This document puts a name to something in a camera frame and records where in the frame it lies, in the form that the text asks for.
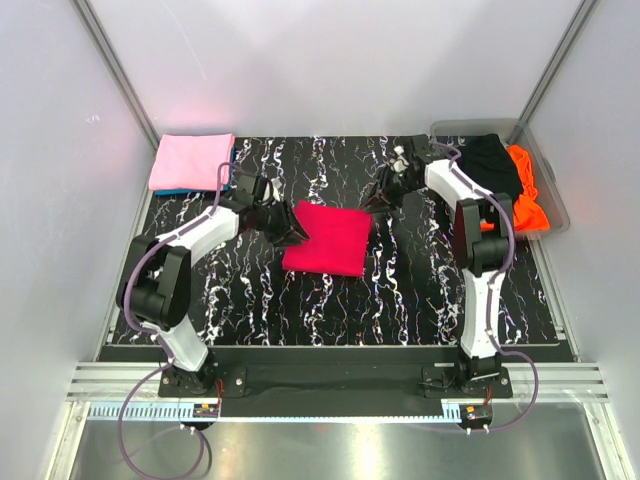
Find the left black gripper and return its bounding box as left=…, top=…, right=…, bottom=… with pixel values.
left=253, top=198, right=309, bottom=248

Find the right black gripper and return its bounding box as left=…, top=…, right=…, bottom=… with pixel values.
left=358, top=166, right=420, bottom=216

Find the red t-shirt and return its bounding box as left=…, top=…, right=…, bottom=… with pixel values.
left=282, top=201, right=373, bottom=278

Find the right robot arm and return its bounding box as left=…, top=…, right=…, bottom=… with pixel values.
left=362, top=159, right=515, bottom=397

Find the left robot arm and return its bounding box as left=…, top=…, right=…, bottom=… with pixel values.
left=116, top=201, right=310, bottom=396

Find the blue folded t-shirt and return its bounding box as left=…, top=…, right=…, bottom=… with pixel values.
left=148, top=146, right=236, bottom=196

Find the clear plastic bin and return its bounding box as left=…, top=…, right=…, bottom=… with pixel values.
left=430, top=118, right=570, bottom=239

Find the black t-shirt in bin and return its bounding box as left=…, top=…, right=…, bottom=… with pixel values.
left=458, top=133, right=524, bottom=203

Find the pink folded t-shirt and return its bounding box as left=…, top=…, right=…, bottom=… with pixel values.
left=148, top=134, right=235, bottom=192

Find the orange t-shirt in bin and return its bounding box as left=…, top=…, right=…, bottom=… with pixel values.
left=502, top=142, right=551, bottom=232

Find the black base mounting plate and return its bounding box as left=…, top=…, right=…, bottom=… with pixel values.
left=159, top=344, right=516, bottom=419

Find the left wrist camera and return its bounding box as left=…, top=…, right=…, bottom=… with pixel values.
left=231, top=173, right=280, bottom=206

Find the aluminium front rail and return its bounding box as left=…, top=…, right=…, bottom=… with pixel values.
left=67, top=363, right=609, bottom=424

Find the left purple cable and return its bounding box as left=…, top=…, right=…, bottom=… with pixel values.
left=117, top=160, right=236, bottom=479

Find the right aluminium frame post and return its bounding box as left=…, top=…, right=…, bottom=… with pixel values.
left=519, top=0, right=600, bottom=124

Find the aluminium frame post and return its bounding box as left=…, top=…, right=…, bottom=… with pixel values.
left=519, top=0, right=600, bottom=124
left=69, top=0, right=162, bottom=151

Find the left aluminium frame post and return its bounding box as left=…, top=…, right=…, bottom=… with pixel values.
left=69, top=0, right=162, bottom=151

